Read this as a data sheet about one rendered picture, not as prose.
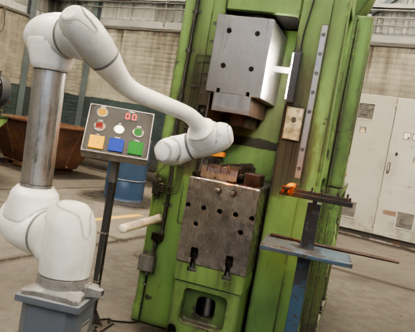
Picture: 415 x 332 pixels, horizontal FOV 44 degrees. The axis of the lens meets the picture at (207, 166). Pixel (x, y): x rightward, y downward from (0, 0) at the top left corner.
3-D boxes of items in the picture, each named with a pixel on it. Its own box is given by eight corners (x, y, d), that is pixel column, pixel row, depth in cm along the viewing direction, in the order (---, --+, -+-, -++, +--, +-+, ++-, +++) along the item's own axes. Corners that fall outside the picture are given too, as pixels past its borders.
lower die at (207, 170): (236, 184, 261) (238, 167, 261) (199, 176, 267) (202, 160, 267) (253, 180, 301) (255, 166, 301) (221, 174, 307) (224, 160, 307)
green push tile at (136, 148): (142, 156, 259) (144, 142, 263) (127, 153, 258) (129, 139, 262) (141, 157, 261) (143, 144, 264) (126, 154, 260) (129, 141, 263)
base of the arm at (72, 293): (89, 309, 144) (93, 290, 144) (18, 293, 147) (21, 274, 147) (112, 291, 162) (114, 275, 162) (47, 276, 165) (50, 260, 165)
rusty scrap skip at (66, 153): (51, 178, 814) (58, 125, 809) (-25, 157, 905) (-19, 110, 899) (101, 178, 920) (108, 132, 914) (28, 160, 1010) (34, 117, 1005)
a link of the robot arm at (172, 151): (169, 168, 197) (200, 159, 193) (153, 169, 182) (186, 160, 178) (162, 141, 198) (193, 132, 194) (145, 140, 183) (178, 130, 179)
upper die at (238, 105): (248, 115, 259) (251, 97, 258) (211, 109, 265) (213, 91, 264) (263, 121, 299) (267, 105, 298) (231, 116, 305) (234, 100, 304)
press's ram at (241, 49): (276, 101, 254) (291, 20, 252) (205, 90, 266) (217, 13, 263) (289, 109, 294) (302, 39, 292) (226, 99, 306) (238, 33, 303)
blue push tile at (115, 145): (122, 152, 258) (124, 139, 261) (106, 149, 257) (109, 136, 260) (122, 153, 259) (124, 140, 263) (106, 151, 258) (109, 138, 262)
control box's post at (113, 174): (91, 327, 277) (122, 131, 270) (85, 325, 278) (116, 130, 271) (94, 325, 280) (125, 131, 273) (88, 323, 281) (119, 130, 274)
